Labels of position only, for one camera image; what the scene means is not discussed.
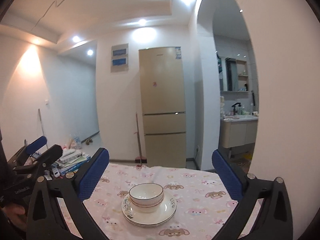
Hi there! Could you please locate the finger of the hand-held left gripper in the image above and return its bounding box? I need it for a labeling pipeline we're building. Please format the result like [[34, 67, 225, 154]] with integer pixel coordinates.
[[12, 144, 63, 178], [7, 135, 48, 167]]

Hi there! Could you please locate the wall electric panel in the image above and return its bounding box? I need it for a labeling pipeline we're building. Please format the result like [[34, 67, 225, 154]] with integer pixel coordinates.
[[111, 43, 130, 73]]

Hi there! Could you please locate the mirror wall cabinet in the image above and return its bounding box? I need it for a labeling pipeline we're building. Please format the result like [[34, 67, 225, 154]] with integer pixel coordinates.
[[216, 56, 250, 92]]

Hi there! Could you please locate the beige refrigerator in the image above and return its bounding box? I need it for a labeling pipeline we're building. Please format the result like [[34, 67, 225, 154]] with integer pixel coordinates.
[[139, 46, 187, 168]]

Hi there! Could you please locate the beige vanity cabinet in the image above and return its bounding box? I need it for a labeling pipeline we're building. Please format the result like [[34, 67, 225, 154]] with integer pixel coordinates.
[[219, 118, 259, 150]]

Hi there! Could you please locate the black faucet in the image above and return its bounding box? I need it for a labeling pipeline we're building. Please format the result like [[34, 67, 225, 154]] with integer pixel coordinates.
[[231, 102, 242, 116]]

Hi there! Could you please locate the stack of books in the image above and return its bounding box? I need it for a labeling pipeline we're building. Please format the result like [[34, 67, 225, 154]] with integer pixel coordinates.
[[53, 148, 91, 177]]

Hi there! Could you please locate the red broom with dustpan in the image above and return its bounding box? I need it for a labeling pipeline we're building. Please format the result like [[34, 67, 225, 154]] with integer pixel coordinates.
[[134, 112, 148, 166]]

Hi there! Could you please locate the pink printed tablecloth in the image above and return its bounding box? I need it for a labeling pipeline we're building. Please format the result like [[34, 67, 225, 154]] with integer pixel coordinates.
[[57, 162, 263, 240]]

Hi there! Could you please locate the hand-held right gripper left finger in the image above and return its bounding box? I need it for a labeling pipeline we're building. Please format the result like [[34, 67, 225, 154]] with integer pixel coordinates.
[[26, 147, 110, 240]]

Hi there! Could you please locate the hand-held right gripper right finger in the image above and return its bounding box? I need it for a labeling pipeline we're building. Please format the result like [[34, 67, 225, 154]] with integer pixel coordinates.
[[212, 149, 293, 240]]

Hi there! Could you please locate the white black-rimmed bowl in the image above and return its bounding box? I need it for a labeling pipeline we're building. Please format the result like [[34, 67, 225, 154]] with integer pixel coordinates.
[[129, 183, 164, 205]]

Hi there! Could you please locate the metal mop pole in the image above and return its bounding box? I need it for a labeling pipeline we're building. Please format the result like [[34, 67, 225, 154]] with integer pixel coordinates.
[[38, 109, 47, 137]]

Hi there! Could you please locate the person's left hand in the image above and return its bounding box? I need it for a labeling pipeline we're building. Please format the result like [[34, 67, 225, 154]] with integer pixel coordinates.
[[4, 201, 27, 224]]

